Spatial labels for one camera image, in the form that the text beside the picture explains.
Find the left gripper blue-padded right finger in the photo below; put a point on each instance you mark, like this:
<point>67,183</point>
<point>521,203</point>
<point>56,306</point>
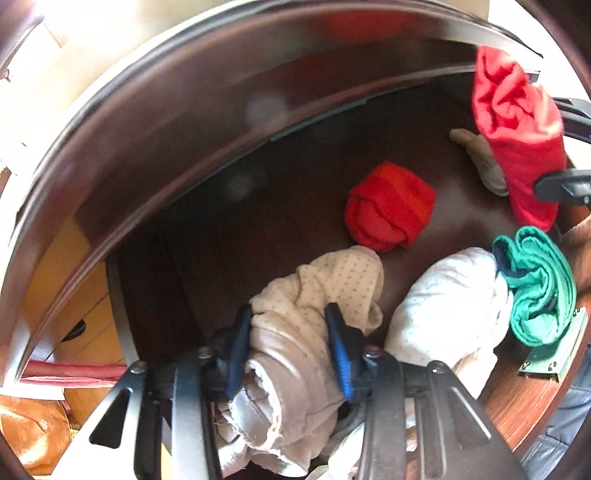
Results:
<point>421,421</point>

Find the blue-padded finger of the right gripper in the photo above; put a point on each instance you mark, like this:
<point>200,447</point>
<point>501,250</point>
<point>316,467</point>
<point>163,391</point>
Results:
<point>576,117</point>
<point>567,187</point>

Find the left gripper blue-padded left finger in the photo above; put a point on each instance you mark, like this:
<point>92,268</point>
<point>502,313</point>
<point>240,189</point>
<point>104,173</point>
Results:
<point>153,403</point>

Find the bright red underwear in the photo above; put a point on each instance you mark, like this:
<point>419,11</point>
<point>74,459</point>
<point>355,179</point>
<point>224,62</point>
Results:
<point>524,130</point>

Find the beige dotted underwear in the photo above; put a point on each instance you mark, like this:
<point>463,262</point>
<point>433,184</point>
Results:
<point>287,408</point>

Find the light blue dotted underwear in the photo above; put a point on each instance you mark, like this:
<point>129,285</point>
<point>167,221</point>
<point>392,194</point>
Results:
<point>457,312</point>

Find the green underwear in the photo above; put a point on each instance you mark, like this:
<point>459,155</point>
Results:
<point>542,283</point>

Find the rolled red underwear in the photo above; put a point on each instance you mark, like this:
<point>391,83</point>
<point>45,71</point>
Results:
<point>389,208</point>

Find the wooden drawer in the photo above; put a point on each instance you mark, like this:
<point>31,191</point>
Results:
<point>183,273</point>

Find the person's right hand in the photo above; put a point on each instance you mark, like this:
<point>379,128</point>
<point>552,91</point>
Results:
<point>576,247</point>

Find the cream sock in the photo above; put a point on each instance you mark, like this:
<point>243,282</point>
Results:
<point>482,157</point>

